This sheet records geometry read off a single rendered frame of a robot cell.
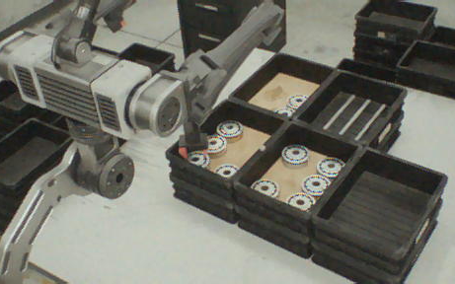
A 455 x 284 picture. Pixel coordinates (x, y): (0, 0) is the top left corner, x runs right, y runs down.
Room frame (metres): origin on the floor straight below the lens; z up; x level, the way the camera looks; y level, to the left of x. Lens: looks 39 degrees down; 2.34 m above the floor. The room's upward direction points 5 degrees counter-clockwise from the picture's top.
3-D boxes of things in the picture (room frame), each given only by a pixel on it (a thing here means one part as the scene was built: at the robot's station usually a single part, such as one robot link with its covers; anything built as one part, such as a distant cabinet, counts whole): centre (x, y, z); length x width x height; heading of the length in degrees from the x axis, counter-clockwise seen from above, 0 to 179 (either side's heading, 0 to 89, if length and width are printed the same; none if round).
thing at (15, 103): (2.76, 1.03, 0.37); 0.40 x 0.30 x 0.45; 144
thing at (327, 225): (1.37, -0.48, 0.92); 0.40 x 0.30 x 0.02; 142
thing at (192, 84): (1.31, 0.10, 1.45); 0.09 x 0.08 x 0.12; 54
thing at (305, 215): (1.55, -0.24, 0.92); 0.40 x 0.30 x 0.02; 142
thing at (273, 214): (1.55, -0.24, 0.87); 0.40 x 0.30 x 0.11; 142
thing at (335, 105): (1.87, -0.49, 0.87); 0.40 x 0.30 x 0.11; 142
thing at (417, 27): (3.16, -1.06, 0.37); 0.40 x 0.30 x 0.45; 54
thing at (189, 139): (1.70, 0.12, 0.98); 0.10 x 0.07 x 0.07; 89
